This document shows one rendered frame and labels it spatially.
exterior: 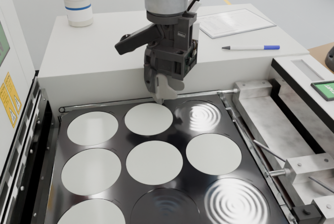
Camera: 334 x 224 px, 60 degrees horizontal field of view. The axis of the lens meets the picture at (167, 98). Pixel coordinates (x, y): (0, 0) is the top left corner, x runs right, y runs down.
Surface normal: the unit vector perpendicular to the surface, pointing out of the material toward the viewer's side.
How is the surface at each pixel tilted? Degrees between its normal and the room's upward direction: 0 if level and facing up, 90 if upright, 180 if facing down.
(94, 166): 0
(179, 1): 90
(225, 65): 90
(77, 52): 0
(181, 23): 90
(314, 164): 0
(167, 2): 90
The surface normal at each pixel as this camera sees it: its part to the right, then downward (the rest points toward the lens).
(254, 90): 0.18, 0.59
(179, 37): -0.44, 0.54
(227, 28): 0.00, -0.80
